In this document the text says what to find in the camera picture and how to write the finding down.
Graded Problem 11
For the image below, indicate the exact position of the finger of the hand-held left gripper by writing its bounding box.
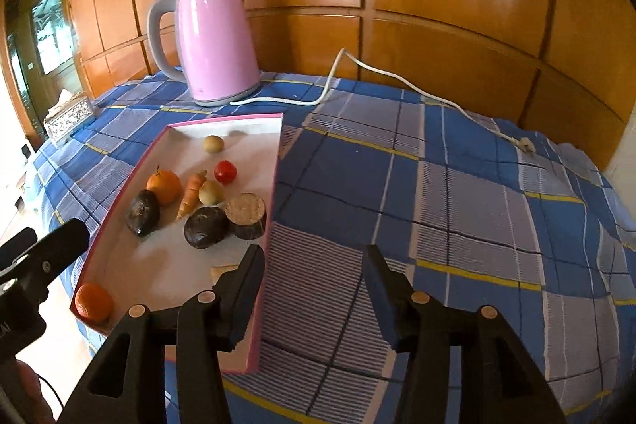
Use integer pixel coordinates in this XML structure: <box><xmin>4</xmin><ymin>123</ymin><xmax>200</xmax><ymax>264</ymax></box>
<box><xmin>0</xmin><ymin>218</ymin><xmax>91</xmax><ymax>288</ymax></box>

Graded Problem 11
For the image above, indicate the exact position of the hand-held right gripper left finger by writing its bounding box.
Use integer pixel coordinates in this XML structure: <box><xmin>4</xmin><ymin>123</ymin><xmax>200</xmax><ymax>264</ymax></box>
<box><xmin>57</xmin><ymin>244</ymin><xmax>266</xmax><ymax>424</ymax></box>

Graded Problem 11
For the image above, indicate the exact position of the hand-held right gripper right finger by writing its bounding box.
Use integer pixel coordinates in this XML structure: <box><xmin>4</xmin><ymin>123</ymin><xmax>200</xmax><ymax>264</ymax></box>
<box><xmin>362</xmin><ymin>244</ymin><xmax>567</xmax><ymax>424</ymax></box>

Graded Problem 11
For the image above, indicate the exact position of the orange tangerine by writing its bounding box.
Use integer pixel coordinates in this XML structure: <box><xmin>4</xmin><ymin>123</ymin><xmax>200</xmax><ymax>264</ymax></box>
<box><xmin>74</xmin><ymin>283</ymin><xmax>114</xmax><ymax>323</ymax></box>
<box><xmin>146</xmin><ymin>166</ymin><xmax>182</xmax><ymax>207</ymax></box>

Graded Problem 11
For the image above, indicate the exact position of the dark brown avocado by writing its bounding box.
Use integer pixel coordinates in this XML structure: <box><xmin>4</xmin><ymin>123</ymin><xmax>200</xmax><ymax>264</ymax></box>
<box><xmin>183</xmin><ymin>205</ymin><xmax>231</xmax><ymax>250</ymax></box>
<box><xmin>124</xmin><ymin>189</ymin><xmax>161</xmax><ymax>237</ymax></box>

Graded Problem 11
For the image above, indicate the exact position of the pink shallow cardboard box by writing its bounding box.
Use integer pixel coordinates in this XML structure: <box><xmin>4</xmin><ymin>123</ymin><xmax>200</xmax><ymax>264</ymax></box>
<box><xmin>70</xmin><ymin>112</ymin><xmax>285</xmax><ymax>375</ymax></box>

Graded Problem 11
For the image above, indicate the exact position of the small orange carrot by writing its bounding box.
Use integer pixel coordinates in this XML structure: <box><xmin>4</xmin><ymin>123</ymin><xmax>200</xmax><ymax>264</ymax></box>
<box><xmin>177</xmin><ymin>170</ymin><xmax>208</xmax><ymax>221</ymax></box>

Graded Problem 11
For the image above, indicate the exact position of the small red tomato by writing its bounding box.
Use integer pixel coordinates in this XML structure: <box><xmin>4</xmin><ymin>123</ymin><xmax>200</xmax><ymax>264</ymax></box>
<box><xmin>214</xmin><ymin>160</ymin><xmax>237</xmax><ymax>185</ymax></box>

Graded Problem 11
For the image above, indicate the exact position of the person's left forearm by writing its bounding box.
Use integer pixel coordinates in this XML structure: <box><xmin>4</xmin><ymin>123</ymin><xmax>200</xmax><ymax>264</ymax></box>
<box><xmin>14</xmin><ymin>357</ymin><xmax>58</xmax><ymax>424</ymax></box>

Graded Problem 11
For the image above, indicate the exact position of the silver ornate tissue box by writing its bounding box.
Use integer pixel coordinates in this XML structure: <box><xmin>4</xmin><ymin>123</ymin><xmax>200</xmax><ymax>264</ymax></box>
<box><xmin>43</xmin><ymin>90</ymin><xmax>96</xmax><ymax>149</ymax></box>

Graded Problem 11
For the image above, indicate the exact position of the blue plaid blanket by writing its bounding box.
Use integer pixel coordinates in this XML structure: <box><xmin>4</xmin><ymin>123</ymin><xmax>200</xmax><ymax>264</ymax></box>
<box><xmin>30</xmin><ymin>69</ymin><xmax>636</xmax><ymax>424</ymax></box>

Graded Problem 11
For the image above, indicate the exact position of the wooden glass door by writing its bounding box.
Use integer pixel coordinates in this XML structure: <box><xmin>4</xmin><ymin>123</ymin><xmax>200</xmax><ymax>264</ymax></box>
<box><xmin>0</xmin><ymin>0</ymin><xmax>83</xmax><ymax>147</ymax></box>

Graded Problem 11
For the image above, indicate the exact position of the pink electric kettle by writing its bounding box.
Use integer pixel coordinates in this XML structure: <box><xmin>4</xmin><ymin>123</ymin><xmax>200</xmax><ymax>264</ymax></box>
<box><xmin>146</xmin><ymin>0</ymin><xmax>262</xmax><ymax>108</ymax></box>

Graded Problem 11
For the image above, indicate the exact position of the wooden panelled headboard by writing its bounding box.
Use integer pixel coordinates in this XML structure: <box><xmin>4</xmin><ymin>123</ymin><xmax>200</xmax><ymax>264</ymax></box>
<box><xmin>64</xmin><ymin>0</ymin><xmax>636</xmax><ymax>171</ymax></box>

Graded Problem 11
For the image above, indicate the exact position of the white power cable with plug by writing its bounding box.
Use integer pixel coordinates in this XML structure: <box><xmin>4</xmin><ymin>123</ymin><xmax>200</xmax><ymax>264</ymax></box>
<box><xmin>229</xmin><ymin>48</ymin><xmax>536</xmax><ymax>155</ymax></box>

